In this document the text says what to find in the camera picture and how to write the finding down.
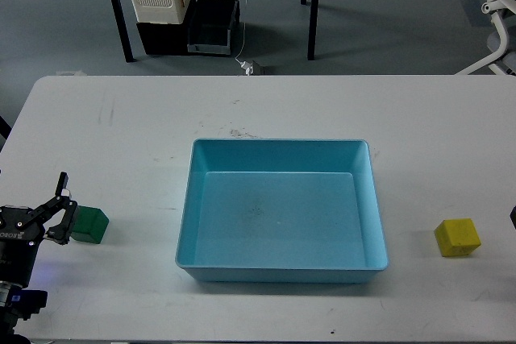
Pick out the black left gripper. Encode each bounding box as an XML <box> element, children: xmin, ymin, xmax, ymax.
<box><xmin>1</xmin><ymin>172</ymin><xmax>77</xmax><ymax>284</ymax></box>

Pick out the green wooden cube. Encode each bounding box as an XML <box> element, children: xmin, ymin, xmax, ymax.
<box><xmin>71</xmin><ymin>206</ymin><xmax>110</xmax><ymax>244</ymax></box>

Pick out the yellow wooden cube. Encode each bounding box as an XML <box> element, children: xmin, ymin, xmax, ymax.
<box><xmin>434</xmin><ymin>218</ymin><xmax>481</xmax><ymax>258</ymax></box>

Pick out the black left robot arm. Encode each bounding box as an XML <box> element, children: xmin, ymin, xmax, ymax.
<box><xmin>1</xmin><ymin>172</ymin><xmax>79</xmax><ymax>343</ymax></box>

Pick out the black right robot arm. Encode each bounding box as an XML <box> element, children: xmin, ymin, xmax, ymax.
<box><xmin>510</xmin><ymin>207</ymin><xmax>516</xmax><ymax>228</ymax></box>

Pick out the black storage box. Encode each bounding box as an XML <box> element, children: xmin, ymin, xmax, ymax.
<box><xmin>136</xmin><ymin>0</ymin><xmax>197</xmax><ymax>56</ymax></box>

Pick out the black left table leg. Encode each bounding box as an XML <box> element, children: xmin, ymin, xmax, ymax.
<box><xmin>110</xmin><ymin>0</ymin><xmax>135</xmax><ymax>63</ymax></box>

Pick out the light blue plastic tray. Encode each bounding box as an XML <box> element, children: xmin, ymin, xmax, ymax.
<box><xmin>176</xmin><ymin>139</ymin><xmax>389</xmax><ymax>284</ymax></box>

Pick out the white power adapter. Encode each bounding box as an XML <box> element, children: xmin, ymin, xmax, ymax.
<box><xmin>239</xmin><ymin>60</ymin><xmax>265</xmax><ymax>76</ymax></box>

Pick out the dark grey open bin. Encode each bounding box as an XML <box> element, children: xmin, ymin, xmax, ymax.
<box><xmin>187</xmin><ymin>0</ymin><xmax>240</xmax><ymax>56</ymax></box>

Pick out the black right table leg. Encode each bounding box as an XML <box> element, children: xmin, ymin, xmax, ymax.
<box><xmin>307</xmin><ymin>0</ymin><xmax>319</xmax><ymax>60</ymax></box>

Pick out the white office chair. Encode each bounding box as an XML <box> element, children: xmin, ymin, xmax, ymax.
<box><xmin>458</xmin><ymin>0</ymin><xmax>515</xmax><ymax>76</ymax></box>

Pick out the white hanging cable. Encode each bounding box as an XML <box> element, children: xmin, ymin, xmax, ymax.
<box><xmin>235</xmin><ymin>0</ymin><xmax>251</xmax><ymax>64</ymax></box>

